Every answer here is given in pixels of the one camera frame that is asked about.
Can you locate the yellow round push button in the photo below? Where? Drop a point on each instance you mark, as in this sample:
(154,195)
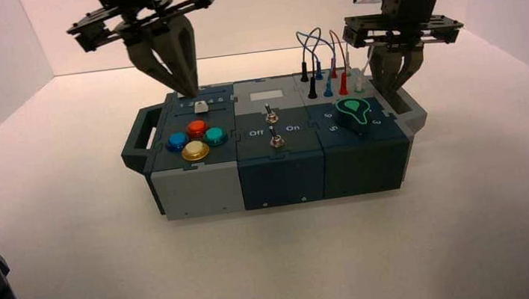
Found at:
(195,150)

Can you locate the blue round push button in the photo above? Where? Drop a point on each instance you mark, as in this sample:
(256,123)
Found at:
(177,141)

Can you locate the white slider knob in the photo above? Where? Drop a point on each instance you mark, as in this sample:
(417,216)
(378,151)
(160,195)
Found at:
(199,107)

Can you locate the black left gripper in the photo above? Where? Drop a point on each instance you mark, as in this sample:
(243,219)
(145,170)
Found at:
(148,7)

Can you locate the metal toggle switch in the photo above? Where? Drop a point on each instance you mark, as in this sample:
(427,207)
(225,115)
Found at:
(270,116)
(276,141)

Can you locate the green round push button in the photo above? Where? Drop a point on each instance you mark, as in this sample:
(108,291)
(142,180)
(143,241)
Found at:
(215,135)

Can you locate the grey and teal control box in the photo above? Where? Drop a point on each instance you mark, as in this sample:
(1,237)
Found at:
(199,190)

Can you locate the small grey display screen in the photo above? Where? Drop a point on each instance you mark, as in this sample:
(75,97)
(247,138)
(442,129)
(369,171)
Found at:
(266,95)

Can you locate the red round push button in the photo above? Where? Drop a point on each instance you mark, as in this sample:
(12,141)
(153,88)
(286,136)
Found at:
(197,128)

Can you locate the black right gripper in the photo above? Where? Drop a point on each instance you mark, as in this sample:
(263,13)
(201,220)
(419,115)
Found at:
(412,7)

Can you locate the black rotary knob green pointer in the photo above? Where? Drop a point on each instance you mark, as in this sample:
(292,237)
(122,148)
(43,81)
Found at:
(353,116)

